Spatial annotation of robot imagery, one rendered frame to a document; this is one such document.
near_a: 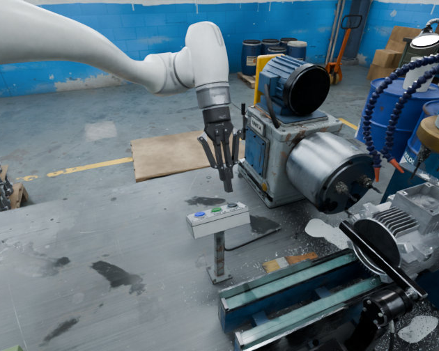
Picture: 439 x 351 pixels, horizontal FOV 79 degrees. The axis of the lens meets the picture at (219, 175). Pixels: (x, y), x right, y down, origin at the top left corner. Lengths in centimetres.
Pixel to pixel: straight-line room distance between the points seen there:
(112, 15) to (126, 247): 501
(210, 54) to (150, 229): 70
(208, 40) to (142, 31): 510
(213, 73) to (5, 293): 93
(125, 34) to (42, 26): 530
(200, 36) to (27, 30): 39
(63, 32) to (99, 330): 75
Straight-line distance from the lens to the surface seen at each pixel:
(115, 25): 576
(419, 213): 84
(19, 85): 609
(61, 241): 121
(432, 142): 74
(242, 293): 79
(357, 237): 85
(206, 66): 72
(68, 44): 52
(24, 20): 49
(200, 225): 74
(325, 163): 92
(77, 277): 106
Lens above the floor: 159
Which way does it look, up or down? 35 degrees down
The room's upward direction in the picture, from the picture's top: straight up
